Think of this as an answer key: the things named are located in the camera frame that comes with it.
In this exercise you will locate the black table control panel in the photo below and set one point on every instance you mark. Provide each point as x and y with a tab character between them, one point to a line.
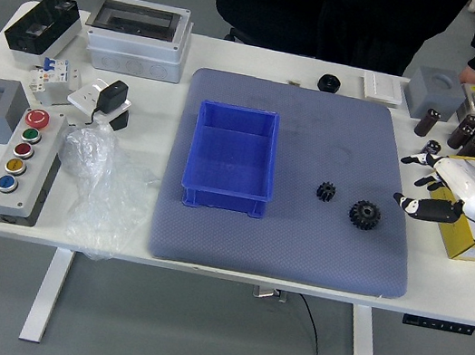
439	325

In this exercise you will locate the person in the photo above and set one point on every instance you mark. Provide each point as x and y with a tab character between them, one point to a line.
374	27

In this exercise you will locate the grey box round hole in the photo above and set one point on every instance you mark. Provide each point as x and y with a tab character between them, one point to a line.
431	94

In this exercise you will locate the grey distribution box clear lid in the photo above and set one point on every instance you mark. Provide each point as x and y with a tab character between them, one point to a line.
136	47

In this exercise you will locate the small metal piece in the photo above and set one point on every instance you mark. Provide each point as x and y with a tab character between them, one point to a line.
294	82

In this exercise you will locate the white wall switch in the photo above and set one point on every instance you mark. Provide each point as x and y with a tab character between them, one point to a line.
382	88

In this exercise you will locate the black cylindrical capacitor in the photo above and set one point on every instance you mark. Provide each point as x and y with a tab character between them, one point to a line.
434	145

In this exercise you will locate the white orange circuit breaker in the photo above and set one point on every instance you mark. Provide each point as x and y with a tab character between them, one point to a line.
40	87

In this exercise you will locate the brown cylindrical capacitor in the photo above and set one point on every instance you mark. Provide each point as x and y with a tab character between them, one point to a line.
473	144
458	137
472	121
427	123

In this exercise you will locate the black and white enclosure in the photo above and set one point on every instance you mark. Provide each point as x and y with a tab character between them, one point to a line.
43	26

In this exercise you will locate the blue plastic box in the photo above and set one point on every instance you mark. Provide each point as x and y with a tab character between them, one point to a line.
231	158

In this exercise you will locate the grey push button station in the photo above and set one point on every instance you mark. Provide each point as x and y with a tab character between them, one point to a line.
20	167

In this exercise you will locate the blue-grey mat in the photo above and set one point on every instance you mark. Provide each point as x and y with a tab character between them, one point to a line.
299	243

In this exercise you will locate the white socket plate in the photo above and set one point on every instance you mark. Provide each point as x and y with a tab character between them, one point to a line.
83	97

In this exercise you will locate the black power adapter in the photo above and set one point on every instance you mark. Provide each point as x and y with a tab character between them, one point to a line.
111	95

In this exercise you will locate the white blue circuit breaker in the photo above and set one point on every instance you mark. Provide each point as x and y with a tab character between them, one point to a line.
56	71

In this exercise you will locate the small black block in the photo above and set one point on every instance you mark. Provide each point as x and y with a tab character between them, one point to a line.
119	120

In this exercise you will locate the big black gear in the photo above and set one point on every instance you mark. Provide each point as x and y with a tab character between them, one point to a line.
363	214

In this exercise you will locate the small black gear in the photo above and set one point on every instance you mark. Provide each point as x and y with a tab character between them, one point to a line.
326	192

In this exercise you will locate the clear plastic bag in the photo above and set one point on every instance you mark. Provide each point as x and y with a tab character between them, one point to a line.
101	190

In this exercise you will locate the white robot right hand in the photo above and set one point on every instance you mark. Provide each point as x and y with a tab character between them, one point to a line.
461	185

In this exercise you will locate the metal bracket under table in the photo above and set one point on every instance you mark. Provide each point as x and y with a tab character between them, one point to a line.
270	293

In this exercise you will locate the black round nut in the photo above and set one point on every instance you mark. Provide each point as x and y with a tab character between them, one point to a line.
329	83

